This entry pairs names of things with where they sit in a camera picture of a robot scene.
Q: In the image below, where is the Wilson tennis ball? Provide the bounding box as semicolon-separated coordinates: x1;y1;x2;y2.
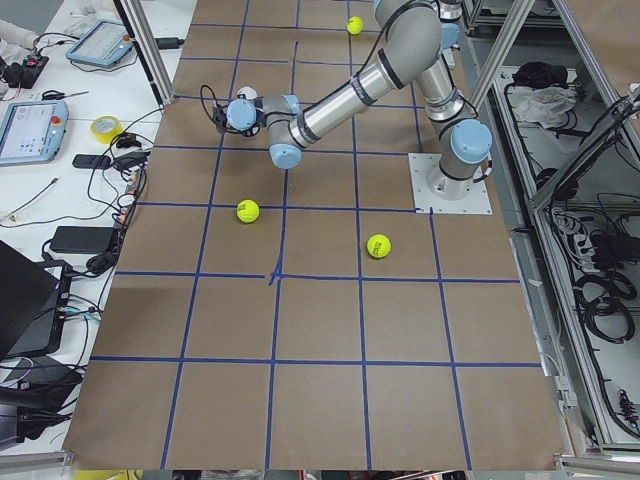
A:
347;16;364;36

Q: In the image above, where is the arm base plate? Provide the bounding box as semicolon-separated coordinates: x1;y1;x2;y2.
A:
408;153;492;215

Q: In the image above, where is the aluminium frame post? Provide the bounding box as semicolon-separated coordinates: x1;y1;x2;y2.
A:
113;0;174;108

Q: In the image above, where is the Roland Garros tennis ball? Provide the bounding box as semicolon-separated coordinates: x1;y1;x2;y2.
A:
366;233;392;259

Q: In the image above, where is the yellow tape roll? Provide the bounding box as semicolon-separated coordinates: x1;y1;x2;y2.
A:
90;115;124;145

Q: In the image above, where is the middle tennis ball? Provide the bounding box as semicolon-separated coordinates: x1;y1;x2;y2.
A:
236;199;260;224

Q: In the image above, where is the black laptop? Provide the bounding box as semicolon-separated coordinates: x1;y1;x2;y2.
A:
1;242;71;359

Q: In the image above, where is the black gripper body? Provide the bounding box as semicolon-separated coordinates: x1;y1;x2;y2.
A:
212;102;260;136

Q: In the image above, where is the black phone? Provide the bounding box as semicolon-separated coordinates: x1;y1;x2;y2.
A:
72;154;112;170

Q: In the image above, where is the blue teach pendant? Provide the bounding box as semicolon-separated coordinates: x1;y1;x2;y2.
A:
65;20;133;68
1;100;69;167

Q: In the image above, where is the tennis ball can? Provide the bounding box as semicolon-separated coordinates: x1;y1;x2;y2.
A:
237;86;258;100

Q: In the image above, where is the black power brick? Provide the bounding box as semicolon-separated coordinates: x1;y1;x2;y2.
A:
50;226;114;254

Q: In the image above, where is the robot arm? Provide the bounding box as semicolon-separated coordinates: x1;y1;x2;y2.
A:
204;1;492;200

